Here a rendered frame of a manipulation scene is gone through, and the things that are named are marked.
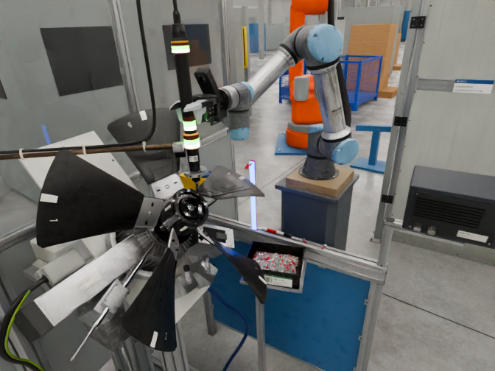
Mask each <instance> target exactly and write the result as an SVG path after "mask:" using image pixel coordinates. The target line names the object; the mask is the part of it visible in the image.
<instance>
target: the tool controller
mask: <svg viewBox="0 0 495 371"><path fill-rule="evenodd" d="M402 228H404V229H407V230H413V231H416V232H420V233H426V234H430V235H433V236H439V237H442V238H446V239H451V240H455V241H461V242H465V243H468V244H474V245H477V246H481V247H487V248H491V249H494V250H495V176H489V175H484V174H475V173H469V172H459V171H454V170H448V169H439V168H433V167H428V166H418V165H416V166H415V167H414V170H413V173H412V179H411V182H410V188H409V192H408V197H407V204H406V208H405V212H404V218H403V222H402Z"/></svg>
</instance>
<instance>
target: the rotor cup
mask: <svg viewBox="0 0 495 371"><path fill-rule="evenodd" d="M188 204H192V205H193V206H194V210H193V211H190V210H189V209H188ZM169 205H171V207H170V208H169V209H168V210H166V211H165V208H167V207H168V206H169ZM207 218H208V205H207V202H206V201H205V199H204V198H203V196H202V195H201V194H200V193H198V192H197V191H195V190H193V189H191V188H182V189H180V190H178V191H176V192H175V193H174V194H173V195H172V196H170V197H169V198H168V199H166V200H164V205H163V207H162V210H161V213H160V216H159V218H158V222H157V225H156V226H155V227H154V228H149V230H150V232H151V234H152V235H153V236H154V238H155V239H156V240H158V241H159V242H161V243H162V244H165V245H166V244H167V242H168V238H169V232H170V228H171V227H172V228H174V230H175V232H176V235H177V237H178V241H179V244H182V243H183V242H185V241H186V240H187V239H188V238H189V237H190V235H191V234H192V232H193V231H194V230H196V229H197V228H199V227H200V226H202V225H203V224H204V223H205V222H206V220H207ZM185 226H186V227H187V228H186V229H184V230H182V231H180V229H182V228H183V227H185Z"/></svg>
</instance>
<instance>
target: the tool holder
mask: <svg viewBox="0 0 495 371"><path fill-rule="evenodd" d="M176 143H177V142H173V145H172V149H173V152H175V157H176V158H180V164H181V169H182V172H183V173H184V176H186V177H189V178H197V177H202V176H204V175H206V174H207V168H206V167H204V166H200V170H199V171H198V172H191V171H190V169H189V165H188V158H187V151H186V148H183V146H184V144H176Z"/></svg>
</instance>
